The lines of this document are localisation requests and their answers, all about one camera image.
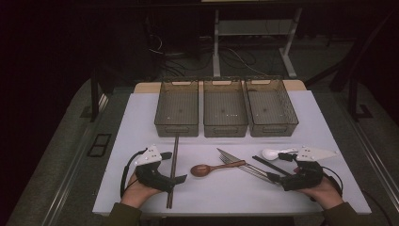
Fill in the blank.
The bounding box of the bundle of floor cables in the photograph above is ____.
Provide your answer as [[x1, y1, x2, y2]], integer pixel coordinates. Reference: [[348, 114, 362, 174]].
[[147, 34, 271, 78]]

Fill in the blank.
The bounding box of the person's right hand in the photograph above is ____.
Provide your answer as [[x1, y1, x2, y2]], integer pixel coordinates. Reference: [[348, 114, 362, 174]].
[[295, 177, 344, 211]]

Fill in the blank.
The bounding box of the black floor cable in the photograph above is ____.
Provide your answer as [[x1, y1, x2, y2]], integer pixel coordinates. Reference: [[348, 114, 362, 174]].
[[360, 188, 393, 226]]

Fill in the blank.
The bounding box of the person's left hand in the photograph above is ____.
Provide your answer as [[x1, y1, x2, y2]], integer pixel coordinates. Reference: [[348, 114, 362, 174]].
[[120, 172, 163, 209]]

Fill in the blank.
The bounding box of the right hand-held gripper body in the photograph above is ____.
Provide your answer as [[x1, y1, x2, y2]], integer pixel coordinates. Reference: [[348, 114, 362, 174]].
[[279, 145, 340, 192]]

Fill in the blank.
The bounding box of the white ceramic spoon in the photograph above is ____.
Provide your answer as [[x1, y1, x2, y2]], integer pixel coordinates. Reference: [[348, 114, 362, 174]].
[[262, 147, 299, 162]]

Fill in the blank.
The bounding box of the smoky clear plastic bin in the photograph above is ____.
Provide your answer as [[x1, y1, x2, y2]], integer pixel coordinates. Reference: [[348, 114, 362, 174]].
[[244, 77, 299, 138], [202, 78, 249, 138], [153, 78, 200, 138]]

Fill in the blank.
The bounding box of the left hand-held gripper cable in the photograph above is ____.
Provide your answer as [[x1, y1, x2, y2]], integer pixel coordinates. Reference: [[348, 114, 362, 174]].
[[120, 148, 149, 199]]

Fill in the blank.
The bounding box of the metal rail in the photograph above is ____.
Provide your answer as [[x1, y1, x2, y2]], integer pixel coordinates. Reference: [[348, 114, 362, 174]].
[[40, 93, 109, 226], [337, 97, 399, 202]]

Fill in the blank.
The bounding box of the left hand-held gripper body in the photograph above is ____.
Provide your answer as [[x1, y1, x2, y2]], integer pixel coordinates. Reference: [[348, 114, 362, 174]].
[[134, 144, 177, 194]]

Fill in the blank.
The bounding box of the white metal stand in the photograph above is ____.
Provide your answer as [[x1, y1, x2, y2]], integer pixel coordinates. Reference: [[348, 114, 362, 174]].
[[212, 8, 304, 79]]

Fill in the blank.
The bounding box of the brown wooden spoon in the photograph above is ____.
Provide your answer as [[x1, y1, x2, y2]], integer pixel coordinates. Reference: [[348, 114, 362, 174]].
[[190, 159, 247, 178]]

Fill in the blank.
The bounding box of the dark slanted stand leg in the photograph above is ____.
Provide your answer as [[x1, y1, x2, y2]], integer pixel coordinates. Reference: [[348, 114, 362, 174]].
[[304, 12, 396, 89]]

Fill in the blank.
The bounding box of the black metal stand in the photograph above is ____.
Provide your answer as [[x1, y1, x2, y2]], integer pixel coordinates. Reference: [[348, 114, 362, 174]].
[[347, 74, 375, 121]]

